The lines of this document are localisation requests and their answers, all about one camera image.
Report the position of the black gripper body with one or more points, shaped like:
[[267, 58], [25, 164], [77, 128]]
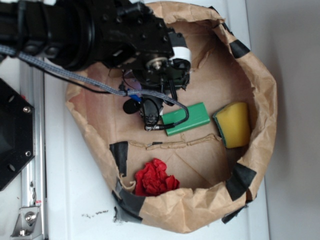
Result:
[[131, 37]]

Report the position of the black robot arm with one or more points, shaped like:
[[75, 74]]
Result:
[[75, 34]]

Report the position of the green rectangular block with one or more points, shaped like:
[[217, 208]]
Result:
[[198, 117]]

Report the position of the yellow green sponge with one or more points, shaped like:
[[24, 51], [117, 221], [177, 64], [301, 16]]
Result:
[[233, 124]]

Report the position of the red crumpled cloth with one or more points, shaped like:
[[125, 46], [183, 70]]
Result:
[[153, 180]]

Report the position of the brown paper bag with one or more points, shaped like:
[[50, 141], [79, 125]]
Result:
[[214, 181]]

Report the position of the aluminium extrusion rail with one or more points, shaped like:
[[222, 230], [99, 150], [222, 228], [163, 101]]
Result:
[[33, 175]]

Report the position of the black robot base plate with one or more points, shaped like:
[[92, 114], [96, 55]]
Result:
[[16, 134]]

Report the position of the silver corner bracket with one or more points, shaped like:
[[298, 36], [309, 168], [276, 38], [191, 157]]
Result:
[[28, 225]]

